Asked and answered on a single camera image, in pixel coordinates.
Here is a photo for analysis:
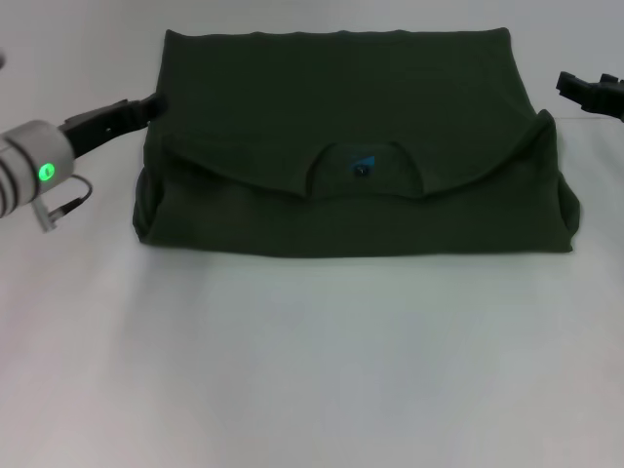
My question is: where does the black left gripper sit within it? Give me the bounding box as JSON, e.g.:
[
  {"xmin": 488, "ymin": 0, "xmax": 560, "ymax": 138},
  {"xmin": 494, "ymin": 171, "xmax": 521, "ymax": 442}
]
[{"xmin": 57, "ymin": 92, "xmax": 171, "ymax": 161}]

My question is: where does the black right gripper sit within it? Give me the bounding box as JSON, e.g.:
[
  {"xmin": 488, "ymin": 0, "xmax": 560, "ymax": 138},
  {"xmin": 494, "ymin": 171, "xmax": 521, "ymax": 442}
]
[{"xmin": 554, "ymin": 69, "xmax": 624, "ymax": 119}]

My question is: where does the left gripper cable with connectors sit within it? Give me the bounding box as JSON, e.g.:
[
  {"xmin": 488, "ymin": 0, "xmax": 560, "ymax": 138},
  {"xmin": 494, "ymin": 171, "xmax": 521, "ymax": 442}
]
[{"xmin": 31, "ymin": 175, "xmax": 94, "ymax": 234}]

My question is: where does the dark green printed t-shirt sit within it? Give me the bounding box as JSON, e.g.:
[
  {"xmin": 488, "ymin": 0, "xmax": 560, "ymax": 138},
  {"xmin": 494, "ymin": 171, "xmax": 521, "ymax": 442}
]
[{"xmin": 131, "ymin": 27, "xmax": 582, "ymax": 258}]

